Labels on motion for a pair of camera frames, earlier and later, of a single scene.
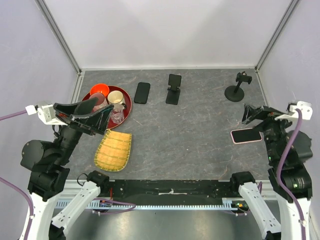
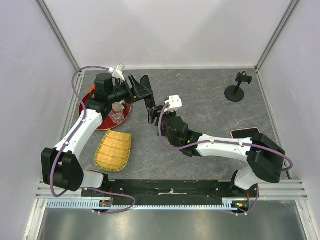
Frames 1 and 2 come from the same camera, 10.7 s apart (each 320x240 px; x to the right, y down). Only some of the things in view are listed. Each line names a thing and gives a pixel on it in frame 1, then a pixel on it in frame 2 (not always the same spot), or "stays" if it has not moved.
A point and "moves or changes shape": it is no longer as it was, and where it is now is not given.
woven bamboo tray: (113, 151) stays
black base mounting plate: (165, 192) stays
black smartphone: (142, 93) moves or changes shape
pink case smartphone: (245, 135) stays
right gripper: (267, 113) to (154, 112)
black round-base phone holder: (235, 93) stays
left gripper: (97, 121) to (141, 91)
